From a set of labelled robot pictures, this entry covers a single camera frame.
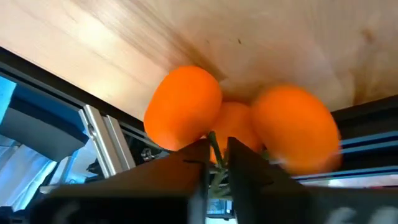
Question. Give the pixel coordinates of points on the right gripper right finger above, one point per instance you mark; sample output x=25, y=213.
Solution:
x=280, y=202

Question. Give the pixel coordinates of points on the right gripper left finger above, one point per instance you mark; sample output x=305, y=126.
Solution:
x=140, y=193

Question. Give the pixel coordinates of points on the orange fruit cluster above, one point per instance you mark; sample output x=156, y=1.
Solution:
x=183, y=109

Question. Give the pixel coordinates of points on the blue grey box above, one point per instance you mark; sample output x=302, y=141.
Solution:
x=40, y=124

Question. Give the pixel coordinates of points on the aluminium extrusion post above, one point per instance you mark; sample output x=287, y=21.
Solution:
x=99, y=140

